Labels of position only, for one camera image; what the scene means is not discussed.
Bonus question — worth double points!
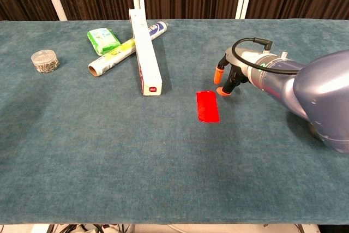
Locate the black floor cables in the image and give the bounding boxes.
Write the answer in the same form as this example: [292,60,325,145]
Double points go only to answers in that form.
[49,224,131,233]

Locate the long white cardboard box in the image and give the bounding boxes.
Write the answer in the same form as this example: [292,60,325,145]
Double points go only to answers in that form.
[128,8,163,97]

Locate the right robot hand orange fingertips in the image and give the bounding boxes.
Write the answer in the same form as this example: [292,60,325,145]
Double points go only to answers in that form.
[213,46,260,97]

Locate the clear round jar of screws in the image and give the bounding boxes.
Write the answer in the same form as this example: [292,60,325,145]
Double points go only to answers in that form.
[31,49,61,74]

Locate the teal table cloth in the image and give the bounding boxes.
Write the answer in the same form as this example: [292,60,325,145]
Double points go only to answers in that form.
[0,19,349,226]

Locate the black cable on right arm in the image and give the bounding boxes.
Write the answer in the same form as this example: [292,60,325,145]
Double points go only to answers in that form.
[231,37,300,75]

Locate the green tissue pack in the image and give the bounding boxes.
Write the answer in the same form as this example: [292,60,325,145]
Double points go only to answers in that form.
[87,27,122,56]

